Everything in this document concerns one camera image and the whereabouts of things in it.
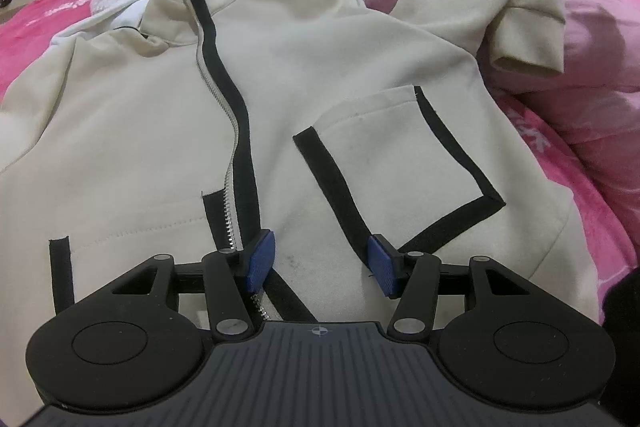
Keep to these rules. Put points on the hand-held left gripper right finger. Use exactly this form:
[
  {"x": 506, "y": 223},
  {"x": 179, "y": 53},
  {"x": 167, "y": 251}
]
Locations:
[{"x": 382, "y": 264}]

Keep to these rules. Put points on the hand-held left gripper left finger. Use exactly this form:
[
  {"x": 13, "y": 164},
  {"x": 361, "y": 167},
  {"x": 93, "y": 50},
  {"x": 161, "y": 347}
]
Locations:
[{"x": 262, "y": 259}]

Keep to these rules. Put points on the beige zip jacket black trim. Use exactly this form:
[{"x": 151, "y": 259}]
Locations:
[{"x": 150, "y": 117}]

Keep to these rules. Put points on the pink quilt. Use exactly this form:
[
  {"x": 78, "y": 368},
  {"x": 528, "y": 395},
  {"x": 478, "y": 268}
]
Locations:
[{"x": 600, "y": 57}]

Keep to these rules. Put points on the pink floral blanket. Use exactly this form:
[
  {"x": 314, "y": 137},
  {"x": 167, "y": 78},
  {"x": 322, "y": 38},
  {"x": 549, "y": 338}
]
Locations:
[{"x": 30, "y": 37}]

